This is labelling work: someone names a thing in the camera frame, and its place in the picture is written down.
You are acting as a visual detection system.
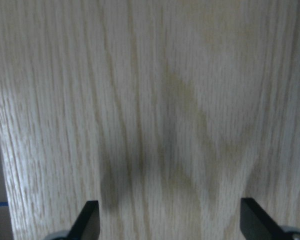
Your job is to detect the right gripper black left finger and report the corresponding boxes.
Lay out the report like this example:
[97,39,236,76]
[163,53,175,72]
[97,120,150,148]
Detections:
[67,200,101,240]

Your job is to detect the light wooden drawer cabinet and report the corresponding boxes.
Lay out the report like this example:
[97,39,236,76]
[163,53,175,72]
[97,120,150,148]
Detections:
[0,0,300,240]

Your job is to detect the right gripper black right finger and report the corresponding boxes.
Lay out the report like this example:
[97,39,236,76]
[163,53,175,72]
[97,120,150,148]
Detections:
[240,198,290,240]

